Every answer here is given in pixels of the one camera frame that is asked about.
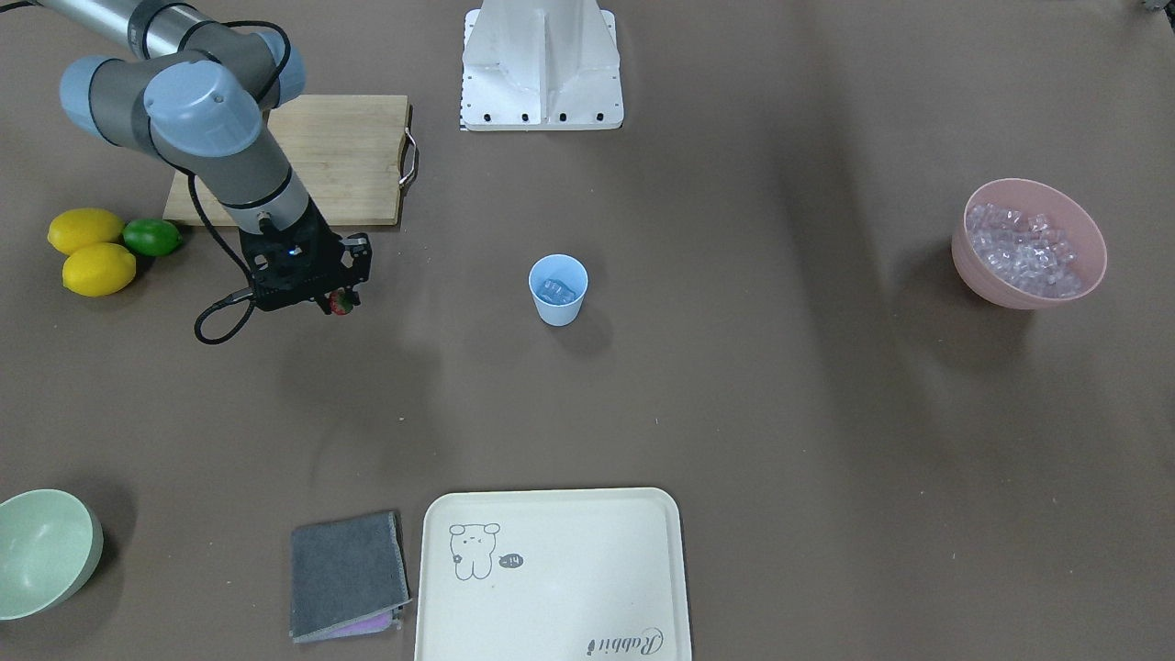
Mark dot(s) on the green lime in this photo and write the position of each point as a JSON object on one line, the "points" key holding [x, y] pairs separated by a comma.
{"points": [[151, 237]]}

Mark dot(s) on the red strawberry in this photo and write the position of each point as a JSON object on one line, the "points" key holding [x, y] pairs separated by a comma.
{"points": [[337, 298]]}

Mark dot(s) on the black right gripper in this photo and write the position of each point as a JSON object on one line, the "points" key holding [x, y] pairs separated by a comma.
{"points": [[359, 258]]}

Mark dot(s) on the light blue cup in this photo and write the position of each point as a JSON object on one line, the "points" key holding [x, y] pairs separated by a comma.
{"points": [[568, 270]]}

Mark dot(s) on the grey folded cloth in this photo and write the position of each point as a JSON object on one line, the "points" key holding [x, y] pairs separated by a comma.
{"points": [[348, 578]]}

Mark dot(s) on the yellow lemon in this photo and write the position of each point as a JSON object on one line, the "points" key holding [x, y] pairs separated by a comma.
{"points": [[81, 227], [99, 270]]}

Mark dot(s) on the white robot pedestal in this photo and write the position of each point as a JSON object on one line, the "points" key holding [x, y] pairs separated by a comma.
{"points": [[540, 65]]}

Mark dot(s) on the cream serving tray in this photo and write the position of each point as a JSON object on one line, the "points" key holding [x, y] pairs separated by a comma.
{"points": [[564, 574]]}

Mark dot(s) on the pink bowl of ice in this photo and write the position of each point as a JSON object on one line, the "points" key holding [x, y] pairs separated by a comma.
{"points": [[1025, 245]]}

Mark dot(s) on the clear ice cube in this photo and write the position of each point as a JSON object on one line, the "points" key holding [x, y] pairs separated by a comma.
{"points": [[554, 292]]}

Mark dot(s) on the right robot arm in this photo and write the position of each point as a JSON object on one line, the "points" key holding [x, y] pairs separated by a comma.
{"points": [[194, 95]]}

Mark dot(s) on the mint green bowl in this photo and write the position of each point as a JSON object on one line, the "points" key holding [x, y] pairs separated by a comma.
{"points": [[51, 543]]}

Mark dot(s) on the bamboo cutting board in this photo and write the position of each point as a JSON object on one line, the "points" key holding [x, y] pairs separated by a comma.
{"points": [[352, 155]]}

